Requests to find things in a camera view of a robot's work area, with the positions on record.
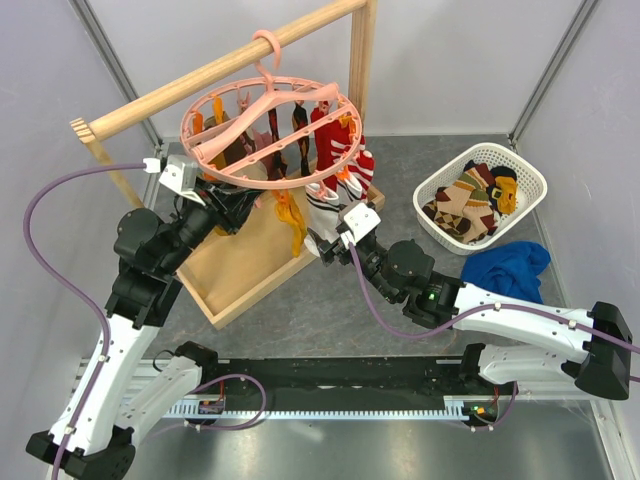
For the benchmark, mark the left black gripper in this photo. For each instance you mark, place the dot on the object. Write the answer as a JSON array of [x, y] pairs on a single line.
[[230, 206]]

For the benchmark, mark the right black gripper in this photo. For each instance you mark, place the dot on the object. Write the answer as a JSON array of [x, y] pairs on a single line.
[[328, 250]]

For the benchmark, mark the mustard yellow sock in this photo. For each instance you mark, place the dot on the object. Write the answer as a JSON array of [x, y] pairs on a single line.
[[288, 212]]

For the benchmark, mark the wooden hanger rack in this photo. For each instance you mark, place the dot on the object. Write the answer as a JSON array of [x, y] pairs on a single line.
[[226, 275]]

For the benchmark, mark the pink round clip hanger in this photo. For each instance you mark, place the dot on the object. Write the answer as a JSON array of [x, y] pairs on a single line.
[[216, 119]]

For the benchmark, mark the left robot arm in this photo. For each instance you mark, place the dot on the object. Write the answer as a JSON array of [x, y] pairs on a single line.
[[97, 435]]

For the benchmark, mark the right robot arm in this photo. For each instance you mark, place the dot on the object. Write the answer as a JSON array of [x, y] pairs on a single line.
[[592, 348]]

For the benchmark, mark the socks pile in basket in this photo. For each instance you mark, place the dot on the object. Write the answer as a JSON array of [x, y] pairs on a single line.
[[473, 206]]

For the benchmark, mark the white striped-cuff sock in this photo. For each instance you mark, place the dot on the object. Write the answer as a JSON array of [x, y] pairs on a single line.
[[323, 207]]

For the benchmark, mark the beige brown sock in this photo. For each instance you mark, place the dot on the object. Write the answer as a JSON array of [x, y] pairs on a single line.
[[236, 151]]

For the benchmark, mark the blue cloth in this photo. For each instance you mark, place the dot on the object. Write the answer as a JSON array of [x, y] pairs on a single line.
[[511, 270]]

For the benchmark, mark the white plastic basket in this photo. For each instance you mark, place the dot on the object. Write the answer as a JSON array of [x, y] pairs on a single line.
[[532, 188]]

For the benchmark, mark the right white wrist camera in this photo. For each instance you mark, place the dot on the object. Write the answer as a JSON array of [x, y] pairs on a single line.
[[362, 220]]

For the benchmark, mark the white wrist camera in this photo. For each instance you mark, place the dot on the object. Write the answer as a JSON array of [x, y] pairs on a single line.
[[178, 174], [362, 220]]

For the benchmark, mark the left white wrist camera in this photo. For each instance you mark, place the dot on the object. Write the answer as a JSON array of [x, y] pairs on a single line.
[[178, 174]]

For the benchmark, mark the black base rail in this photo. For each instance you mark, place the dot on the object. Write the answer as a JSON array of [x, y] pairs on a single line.
[[350, 384]]

